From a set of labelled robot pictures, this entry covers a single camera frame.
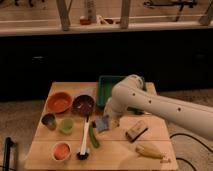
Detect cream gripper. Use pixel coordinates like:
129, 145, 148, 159
104, 106, 120, 130

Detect blue sponge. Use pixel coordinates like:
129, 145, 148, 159
95, 116, 109, 133

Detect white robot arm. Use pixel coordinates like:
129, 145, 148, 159
104, 75, 213, 141

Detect dark red bowl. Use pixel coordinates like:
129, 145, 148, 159
72, 95, 95, 116

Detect white bowl orange contents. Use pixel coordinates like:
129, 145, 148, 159
51, 142, 71, 162

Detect small red bowl on shelf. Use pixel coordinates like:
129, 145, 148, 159
79, 16, 92, 25

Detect brown grape bunch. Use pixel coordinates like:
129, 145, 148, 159
91, 121, 96, 128

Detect green cucumber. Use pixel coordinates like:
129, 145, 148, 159
89, 125, 100, 148

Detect green plastic tray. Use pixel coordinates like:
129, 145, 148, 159
96, 75, 147, 115

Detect wooden table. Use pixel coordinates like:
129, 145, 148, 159
23, 81, 180, 171

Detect green cup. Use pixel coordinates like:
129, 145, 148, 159
59, 118, 74, 135

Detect yellow corn cob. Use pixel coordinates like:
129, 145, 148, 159
135, 145, 164, 159

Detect metal cup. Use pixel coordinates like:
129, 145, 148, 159
41, 113, 57, 131

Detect black stand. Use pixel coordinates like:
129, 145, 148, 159
2, 137, 14, 171

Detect black cable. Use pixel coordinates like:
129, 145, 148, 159
169, 132, 213, 171

